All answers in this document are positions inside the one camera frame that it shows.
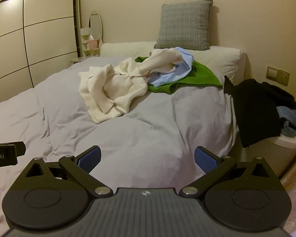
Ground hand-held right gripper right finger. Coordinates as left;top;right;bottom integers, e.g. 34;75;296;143
180;146;282;198

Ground white towel with blue stripe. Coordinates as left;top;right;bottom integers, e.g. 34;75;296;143
78;48;183;124

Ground grey checked pillow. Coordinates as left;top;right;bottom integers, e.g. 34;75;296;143
154;0;214;51

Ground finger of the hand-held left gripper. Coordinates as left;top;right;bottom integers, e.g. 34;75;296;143
0;141;26;157

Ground white laundry hamper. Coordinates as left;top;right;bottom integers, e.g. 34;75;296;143
240;128;296;179

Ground blue-grey cloth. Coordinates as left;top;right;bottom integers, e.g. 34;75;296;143
276;106;296;138

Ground grey bed sheet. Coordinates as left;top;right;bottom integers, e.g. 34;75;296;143
0;54;240;230

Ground beige wall switch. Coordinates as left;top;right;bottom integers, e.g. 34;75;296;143
266;66;279;81

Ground light blue shirt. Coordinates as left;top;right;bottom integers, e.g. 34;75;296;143
148;46;195;88

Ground black garment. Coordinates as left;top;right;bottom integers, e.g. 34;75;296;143
223;75;296;149

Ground white wardrobe doors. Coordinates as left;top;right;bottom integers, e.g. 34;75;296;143
0;0;82;108

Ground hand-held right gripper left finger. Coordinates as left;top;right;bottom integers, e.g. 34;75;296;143
15;145;113;198

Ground white desktop organizer shelf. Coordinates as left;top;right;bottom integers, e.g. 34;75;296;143
80;26;100;56

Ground green garment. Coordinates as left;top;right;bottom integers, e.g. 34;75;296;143
134;56;224;95

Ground beige wall socket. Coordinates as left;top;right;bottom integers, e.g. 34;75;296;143
277;69;290;87

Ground oval vanity mirror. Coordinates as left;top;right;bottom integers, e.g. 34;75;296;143
89;10;104;43

